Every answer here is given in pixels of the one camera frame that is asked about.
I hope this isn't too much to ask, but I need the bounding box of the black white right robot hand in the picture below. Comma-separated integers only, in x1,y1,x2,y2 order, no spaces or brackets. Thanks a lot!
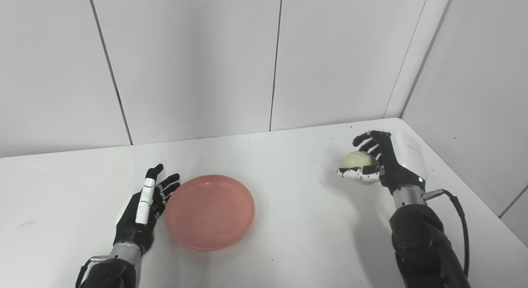
337,130,427,196

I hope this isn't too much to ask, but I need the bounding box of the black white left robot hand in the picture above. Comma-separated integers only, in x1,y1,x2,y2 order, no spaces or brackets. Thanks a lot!
113,163,181,256

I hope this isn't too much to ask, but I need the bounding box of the cream steamed bun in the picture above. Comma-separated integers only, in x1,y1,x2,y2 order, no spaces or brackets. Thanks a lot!
343,151,381,185

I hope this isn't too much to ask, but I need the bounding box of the pink round plate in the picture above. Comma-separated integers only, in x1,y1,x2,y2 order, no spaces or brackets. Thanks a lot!
165,175,256,251

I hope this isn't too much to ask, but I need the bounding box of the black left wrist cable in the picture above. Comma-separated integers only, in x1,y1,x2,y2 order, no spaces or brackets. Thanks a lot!
75,256,108,288

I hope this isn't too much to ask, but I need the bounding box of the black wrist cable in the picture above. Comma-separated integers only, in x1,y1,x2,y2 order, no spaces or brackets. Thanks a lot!
422,189,471,279
75,256,108,288

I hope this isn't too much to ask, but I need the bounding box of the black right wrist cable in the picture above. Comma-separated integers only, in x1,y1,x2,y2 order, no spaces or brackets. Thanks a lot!
422,189,471,279

